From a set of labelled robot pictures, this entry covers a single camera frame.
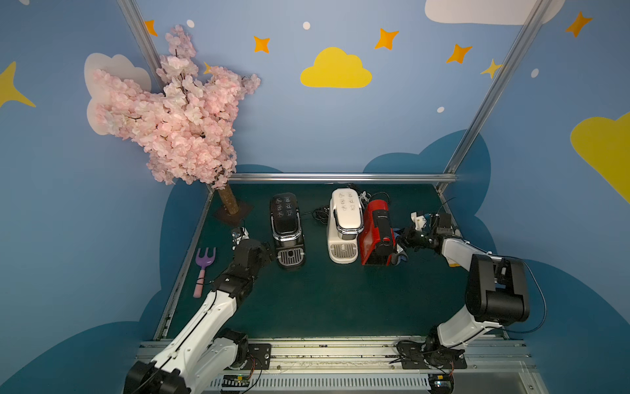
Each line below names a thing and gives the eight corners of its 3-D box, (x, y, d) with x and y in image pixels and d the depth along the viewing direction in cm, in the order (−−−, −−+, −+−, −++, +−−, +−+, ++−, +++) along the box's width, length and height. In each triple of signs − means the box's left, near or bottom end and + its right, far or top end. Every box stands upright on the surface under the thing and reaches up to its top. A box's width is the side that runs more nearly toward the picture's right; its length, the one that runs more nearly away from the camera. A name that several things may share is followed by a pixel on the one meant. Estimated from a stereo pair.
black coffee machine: (279, 270, 95) (271, 237, 76) (277, 230, 107) (269, 193, 88) (305, 266, 96) (303, 233, 77) (300, 228, 108) (297, 190, 89)
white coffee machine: (327, 262, 97) (330, 229, 79) (326, 224, 110) (329, 187, 91) (356, 263, 98) (366, 229, 79) (352, 224, 110) (359, 187, 91)
